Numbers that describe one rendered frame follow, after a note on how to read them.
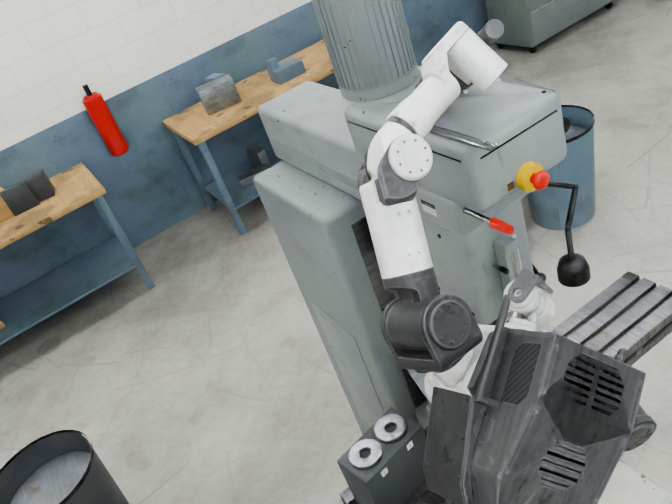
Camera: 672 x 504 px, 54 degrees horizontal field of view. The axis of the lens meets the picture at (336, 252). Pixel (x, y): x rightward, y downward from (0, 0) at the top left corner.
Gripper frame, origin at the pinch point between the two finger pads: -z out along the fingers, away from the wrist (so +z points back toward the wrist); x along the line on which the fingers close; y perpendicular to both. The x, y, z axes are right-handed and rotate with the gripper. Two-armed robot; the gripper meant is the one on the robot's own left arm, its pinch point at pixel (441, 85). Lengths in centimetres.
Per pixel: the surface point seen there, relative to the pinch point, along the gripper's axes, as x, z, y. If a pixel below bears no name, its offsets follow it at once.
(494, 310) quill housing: -3, -20, -54
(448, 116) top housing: -2.8, 5.7, -7.3
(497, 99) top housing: 7.8, 7.0, -8.0
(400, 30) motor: -0.9, -10.0, 16.5
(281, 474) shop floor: -90, -175, -121
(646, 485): 23, -36, -120
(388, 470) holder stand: -43, -28, -84
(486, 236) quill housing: -0.5, -9.4, -35.2
